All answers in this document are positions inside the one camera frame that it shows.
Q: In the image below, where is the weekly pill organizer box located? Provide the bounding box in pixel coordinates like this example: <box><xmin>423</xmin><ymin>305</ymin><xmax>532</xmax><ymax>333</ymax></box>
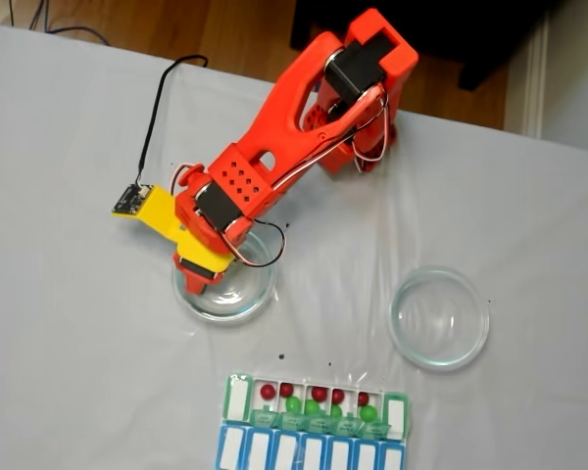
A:
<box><xmin>216</xmin><ymin>372</ymin><xmax>413</xmax><ymax>470</ymax></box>

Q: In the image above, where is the clear glass dish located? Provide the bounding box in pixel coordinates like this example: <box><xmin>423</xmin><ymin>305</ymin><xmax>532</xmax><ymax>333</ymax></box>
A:
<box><xmin>389</xmin><ymin>265</ymin><xmax>492</xmax><ymax>371</ymax></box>
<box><xmin>171</xmin><ymin>229</ymin><xmax>279</xmax><ymax>324</ymax></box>

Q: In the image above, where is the dark wooden furniture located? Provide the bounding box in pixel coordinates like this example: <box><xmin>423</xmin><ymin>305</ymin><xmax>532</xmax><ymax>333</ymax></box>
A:
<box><xmin>288</xmin><ymin>0</ymin><xmax>569</xmax><ymax>94</ymax></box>

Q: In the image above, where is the white door trim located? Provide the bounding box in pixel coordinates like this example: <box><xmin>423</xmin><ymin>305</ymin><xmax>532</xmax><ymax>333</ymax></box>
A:
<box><xmin>521</xmin><ymin>19</ymin><xmax>550</xmax><ymax>141</ymax></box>

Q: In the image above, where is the black camera circuit board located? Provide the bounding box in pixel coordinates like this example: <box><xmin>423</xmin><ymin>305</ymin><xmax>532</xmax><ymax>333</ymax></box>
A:
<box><xmin>111</xmin><ymin>183</ymin><xmax>154</xmax><ymax>215</ymax></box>

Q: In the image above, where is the black camera cable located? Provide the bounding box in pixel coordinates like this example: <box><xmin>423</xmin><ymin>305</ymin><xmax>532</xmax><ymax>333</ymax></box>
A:
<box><xmin>135</xmin><ymin>54</ymin><xmax>210</xmax><ymax>190</ymax></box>

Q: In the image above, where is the thin black floor cable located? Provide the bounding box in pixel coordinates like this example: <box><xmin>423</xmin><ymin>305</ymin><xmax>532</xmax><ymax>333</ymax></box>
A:
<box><xmin>7</xmin><ymin>0</ymin><xmax>112</xmax><ymax>48</ymax></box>

